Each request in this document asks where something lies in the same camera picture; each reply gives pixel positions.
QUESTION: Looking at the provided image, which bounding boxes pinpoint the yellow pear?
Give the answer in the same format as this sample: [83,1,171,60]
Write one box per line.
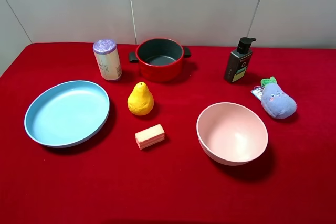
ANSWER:
[127,82,154,116]

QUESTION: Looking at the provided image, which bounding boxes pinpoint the purple eggplant plush toy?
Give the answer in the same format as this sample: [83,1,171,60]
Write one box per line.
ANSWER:
[251,76,297,120]

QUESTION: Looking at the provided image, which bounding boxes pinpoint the dark pump bottle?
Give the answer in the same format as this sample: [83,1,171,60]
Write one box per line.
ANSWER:
[224,37,256,83]

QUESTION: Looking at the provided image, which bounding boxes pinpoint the blue plate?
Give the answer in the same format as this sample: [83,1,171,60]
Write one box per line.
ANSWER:
[24,80,110,148]

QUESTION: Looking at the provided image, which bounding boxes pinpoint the pink bowl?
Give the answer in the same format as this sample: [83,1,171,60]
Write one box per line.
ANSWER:
[196,102,268,166]

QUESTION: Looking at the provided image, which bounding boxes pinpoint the pink wafer block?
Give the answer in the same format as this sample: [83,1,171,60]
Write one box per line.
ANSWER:
[135,124,165,150]

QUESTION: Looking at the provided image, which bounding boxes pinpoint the red tablecloth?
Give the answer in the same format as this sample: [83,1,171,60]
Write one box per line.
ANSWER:
[1,43,335,223]

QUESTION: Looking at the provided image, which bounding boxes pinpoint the red pot black handles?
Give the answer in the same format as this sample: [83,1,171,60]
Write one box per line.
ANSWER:
[129,38,192,82]

